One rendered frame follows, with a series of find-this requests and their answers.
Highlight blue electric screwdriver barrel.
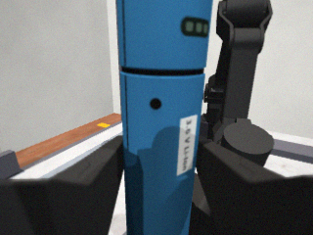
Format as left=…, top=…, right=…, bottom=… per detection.
left=117, top=0, right=213, bottom=235

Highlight grey l-shaped metal bracket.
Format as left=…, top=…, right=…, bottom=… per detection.
left=114, top=224, right=127, bottom=235

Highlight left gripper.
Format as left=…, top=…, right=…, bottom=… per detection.
left=189, top=208, right=215, bottom=235

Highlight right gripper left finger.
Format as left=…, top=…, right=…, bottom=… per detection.
left=0, top=135, right=124, bottom=235

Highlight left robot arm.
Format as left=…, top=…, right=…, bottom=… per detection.
left=192, top=0, right=274, bottom=235

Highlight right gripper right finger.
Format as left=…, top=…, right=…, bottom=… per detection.
left=196, top=135, right=313, bottom=235

